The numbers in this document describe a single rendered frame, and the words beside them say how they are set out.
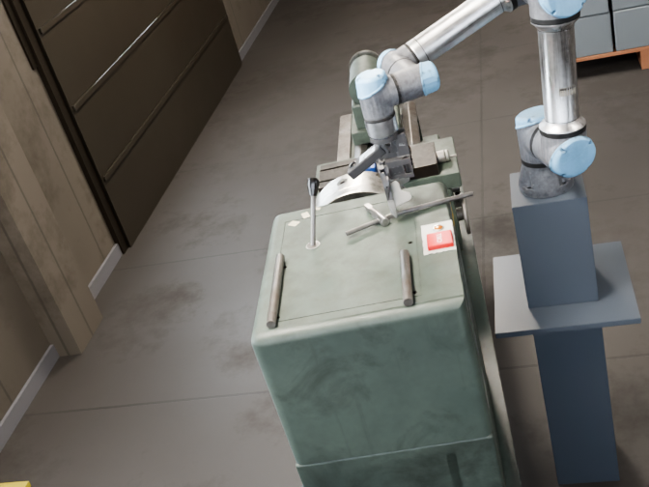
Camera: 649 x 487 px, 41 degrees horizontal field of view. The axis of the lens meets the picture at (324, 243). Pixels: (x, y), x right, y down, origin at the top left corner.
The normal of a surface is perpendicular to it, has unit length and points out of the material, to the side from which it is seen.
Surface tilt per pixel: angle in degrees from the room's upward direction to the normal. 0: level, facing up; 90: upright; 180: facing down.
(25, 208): 90
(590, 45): 90
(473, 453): 90
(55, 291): 90
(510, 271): 0
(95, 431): 0
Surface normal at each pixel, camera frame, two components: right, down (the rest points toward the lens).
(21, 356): 0.96, -0.14
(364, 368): -0.04, 0.52
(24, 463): -0.26, -0.83
